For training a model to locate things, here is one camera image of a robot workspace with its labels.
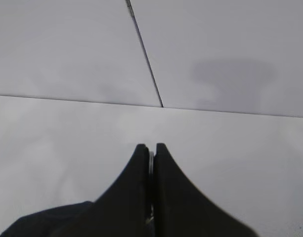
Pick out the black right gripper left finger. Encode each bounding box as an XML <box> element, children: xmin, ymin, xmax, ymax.
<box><xmin>64</xmin><ymin>144</ymin><xmax>151</xmax><ymax>237</ymax></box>

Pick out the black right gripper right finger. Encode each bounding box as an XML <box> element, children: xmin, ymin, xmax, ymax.
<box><xmin>153</xmin><ymin>143</ymin><xmax>257</xmax><ymax>237</ymax></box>

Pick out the dark blue lunch bag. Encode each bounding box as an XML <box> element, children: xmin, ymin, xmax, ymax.
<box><xmin>0</xmin><ymin>201</ymin><xmax>93</xmax><ymax>237</ymax></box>

